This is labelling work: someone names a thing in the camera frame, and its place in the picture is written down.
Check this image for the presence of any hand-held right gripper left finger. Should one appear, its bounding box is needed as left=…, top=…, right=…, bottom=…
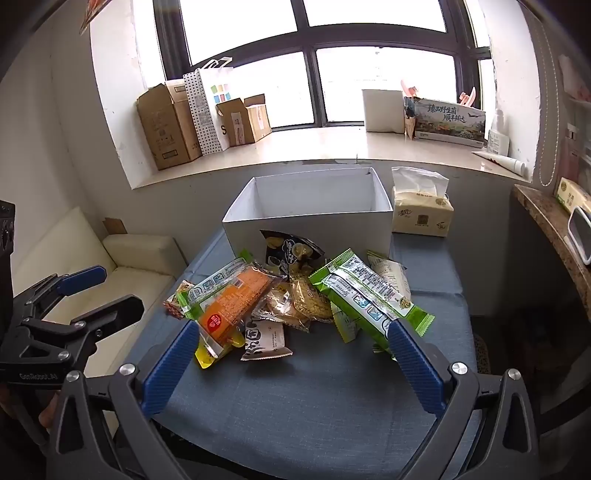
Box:
left=46, top=320, right=201, bottom=480

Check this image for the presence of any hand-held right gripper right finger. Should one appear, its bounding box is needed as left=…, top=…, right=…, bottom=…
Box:
left=388, top=318, right=541, bottom=480

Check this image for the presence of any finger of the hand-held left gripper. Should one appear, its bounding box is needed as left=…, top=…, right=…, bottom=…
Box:
left=13, top=265, right=108, bottom=324
left=18, top=295, right=145, bottom=384

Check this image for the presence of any orange snack packet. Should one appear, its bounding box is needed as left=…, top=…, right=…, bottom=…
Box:
left=178, top=249, right=287, bottom=370

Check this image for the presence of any large green snack packet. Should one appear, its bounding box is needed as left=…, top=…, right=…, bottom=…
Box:
left=308, top=248, right=436, bottom=354

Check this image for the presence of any pink calligraphy snack packet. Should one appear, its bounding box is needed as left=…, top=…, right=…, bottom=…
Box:
left=239, top=314, right=294, bottom=361

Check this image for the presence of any white cardboard box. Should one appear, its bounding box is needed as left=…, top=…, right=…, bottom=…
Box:
left=222, top=167, right=394, bottom=268

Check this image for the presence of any cream sofa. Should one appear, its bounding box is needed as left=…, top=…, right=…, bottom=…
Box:
left=11, top=205, right=188, bottom=384

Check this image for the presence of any small red snack packet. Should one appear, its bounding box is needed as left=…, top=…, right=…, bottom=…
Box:
left=163, top=279, right=195, bottom=320

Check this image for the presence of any spotted cushion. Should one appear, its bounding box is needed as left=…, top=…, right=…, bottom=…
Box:
left=473, top=332, right=493, bottom=376

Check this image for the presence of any light green snack packet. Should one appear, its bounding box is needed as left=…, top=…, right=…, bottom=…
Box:
left=330, top=302, right=363, bottom=343

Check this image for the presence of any cream snack packet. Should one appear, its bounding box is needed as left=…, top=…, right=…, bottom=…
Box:
left=366, top=250, right=411, bottom=305

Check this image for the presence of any blue tablecloth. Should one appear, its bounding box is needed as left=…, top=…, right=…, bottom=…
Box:
left=115, top=226, right=481, bottom=480

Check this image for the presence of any clear yellow crisp cake packet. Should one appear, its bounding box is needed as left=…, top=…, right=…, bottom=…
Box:
left=288, top=272, right=334, bottom=324

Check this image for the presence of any clear round pastry packet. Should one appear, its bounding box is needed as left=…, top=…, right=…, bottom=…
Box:
left=252, top=281, right=312, bottom=333

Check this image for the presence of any beige tissue pack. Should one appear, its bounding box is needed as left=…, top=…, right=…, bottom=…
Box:
left=392, top=166, right=454, bottom=238

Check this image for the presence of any black chips packet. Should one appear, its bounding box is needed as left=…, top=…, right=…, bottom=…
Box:
left=259, top=229, right=326, bottom=278

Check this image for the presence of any large brown cardboard box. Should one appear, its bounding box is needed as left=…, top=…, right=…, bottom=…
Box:
left=137, top=79, right=204, bottom=171

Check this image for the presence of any granite counter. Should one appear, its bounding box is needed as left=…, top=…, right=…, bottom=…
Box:
left=512, top=185, right=591, bottom=319

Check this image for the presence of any polka-dot paper bag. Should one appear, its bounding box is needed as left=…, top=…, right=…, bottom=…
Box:
left=183, top=56, right=236, bottom=156

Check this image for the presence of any white plastic container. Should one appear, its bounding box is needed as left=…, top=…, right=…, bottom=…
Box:
left=566, top=205, right=591, bottom=266

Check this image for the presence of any white tube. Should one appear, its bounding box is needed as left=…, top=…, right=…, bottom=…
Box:
left=472, top=150, right=530, bottom=179

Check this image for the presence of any small open cardboard box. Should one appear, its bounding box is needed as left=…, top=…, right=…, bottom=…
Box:
left=215, top=93, right=273, bottom=147

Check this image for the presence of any green tissue box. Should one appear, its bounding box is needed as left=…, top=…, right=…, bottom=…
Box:
left=554, top=176, right=591, bottom=217

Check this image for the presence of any white plastic bottle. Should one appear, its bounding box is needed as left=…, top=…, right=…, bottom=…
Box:
left=487, top=111, right=511, bottom=158

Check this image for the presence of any printed landscape gift box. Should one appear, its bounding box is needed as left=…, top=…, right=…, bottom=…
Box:
left=405, top=97, right=488, bottom=148

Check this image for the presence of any white box on windowsill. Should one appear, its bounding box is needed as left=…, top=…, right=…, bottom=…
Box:
left=361, top=89, right=407, bottom=134

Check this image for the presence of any red hanging decoration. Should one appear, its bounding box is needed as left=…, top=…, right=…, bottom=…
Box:
left=78, top=0, right=114, bottom=36

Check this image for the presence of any pink plastic object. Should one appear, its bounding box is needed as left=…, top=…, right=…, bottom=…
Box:
left=401, top=79, right=479, bottom=108

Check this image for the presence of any white bead cord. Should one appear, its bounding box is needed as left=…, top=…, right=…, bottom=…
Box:
left=522, top=0, right=557, bottom=186

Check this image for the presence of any black window frame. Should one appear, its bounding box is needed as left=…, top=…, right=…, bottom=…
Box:
left=152, top=0, right=491, bottom=131

